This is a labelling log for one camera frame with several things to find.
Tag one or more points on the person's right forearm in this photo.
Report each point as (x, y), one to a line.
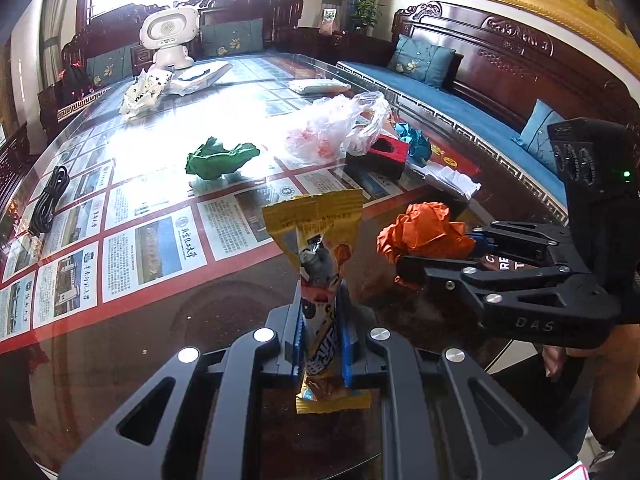
(615, 385)

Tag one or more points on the white cloth pad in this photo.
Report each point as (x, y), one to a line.
(312, 86)

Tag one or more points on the white and yellow snack bag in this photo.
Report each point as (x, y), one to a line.
(142, 92)

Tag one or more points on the beige curtain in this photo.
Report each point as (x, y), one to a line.
(47, 15)

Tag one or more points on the wooden side table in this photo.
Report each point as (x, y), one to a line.
(345, 45)

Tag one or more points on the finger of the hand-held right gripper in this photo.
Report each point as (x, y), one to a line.
(520, 233)
(435, 272)

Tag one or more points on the red tissue box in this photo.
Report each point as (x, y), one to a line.
(382, 155)

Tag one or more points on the carved wooden sofa by window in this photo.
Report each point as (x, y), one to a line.
(240, 7)

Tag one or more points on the white crumpled tissue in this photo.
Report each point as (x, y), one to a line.
(452, 180)

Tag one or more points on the long carved wooden sofa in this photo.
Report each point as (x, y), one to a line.
(525, 75)

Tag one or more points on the tall blue appliance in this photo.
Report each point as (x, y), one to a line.
(358, 0)

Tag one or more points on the white plastic package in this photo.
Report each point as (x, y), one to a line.
(200, 76)

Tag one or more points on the white robot toy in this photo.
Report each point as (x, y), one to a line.
(167, 30)

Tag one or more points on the green potted plant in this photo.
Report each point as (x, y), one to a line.
(367, 12)

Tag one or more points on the orange paper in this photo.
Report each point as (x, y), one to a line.
(425, 232)

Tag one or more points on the yellow snack wrapper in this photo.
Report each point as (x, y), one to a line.
(320, 230)

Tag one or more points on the blue embroidered cushion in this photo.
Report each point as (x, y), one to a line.
(422, 60)

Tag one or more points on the dark teal embroidered cushion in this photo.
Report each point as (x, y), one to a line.
(107, 67)
(232, 37)

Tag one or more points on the green crumpled paper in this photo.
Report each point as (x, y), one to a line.
(217, 157)

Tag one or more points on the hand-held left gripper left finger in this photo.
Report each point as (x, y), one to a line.
(298, 345)

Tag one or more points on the brown printed wrapper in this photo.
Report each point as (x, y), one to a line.
(502, 263)

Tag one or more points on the printed sheets under glass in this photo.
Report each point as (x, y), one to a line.
(145, 245)

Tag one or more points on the blue sofa seat pad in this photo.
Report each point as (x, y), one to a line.
(450, 105)

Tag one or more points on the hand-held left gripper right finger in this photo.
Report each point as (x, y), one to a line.
(346, 360)

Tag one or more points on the clear plastic bag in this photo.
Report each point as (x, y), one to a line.
(325, 130)

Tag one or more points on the light blue cushion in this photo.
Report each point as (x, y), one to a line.
(540, 132)

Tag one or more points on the teal crumpled paper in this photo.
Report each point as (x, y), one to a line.
(417, 142)

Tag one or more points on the person's right hand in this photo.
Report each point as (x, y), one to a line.
(554, 360)

